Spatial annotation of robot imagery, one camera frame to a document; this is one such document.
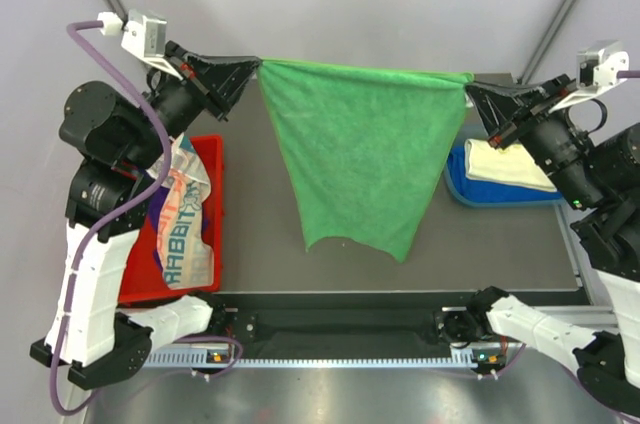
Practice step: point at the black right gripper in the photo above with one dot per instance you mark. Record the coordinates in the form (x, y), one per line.
(496, 104)

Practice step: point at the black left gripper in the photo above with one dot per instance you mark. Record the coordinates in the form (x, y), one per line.
(214, 82)

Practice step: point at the yellow patterned towel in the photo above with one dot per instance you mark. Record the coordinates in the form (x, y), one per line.
(511, 166)

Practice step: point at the blue towel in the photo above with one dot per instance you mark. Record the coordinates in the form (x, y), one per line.
(500, 191)

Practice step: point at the green towel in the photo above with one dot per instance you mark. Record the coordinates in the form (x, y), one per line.
(364, 147)

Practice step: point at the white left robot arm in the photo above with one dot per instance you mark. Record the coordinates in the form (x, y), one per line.
(123, 147)

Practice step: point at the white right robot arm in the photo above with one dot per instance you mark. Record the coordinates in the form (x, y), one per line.
(601, 180)

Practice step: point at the translucent blue tray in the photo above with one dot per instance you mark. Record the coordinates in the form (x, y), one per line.
(455, 184)

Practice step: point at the purple towel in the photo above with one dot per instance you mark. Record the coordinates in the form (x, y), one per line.
(156, 204)

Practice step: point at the light patterned towel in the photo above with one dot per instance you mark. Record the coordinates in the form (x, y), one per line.
(187, 260)

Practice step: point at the red plastic bin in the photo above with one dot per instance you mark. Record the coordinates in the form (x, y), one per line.
(142, 280)

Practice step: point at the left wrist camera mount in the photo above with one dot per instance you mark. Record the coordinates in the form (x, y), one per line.
(143, 35)

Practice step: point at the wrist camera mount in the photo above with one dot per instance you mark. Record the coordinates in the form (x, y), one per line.
(143, 35)
(598, 68)

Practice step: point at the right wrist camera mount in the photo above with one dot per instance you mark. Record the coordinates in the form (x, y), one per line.
(598, 68)

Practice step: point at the white slotted cable duct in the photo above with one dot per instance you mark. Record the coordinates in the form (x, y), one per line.
(204, 358)

